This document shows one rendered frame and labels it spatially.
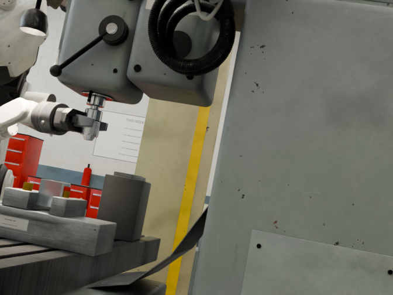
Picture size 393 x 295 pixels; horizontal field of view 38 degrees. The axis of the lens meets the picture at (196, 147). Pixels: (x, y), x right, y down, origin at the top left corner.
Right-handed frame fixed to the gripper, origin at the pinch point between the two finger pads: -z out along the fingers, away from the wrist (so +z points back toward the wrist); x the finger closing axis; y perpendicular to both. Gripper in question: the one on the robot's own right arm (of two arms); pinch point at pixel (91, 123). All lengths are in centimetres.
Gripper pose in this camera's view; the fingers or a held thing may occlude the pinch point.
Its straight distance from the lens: 151.1
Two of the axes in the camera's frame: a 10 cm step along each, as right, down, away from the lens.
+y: -2.0, 9.8, -0.8
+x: 4.9, 1.7, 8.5
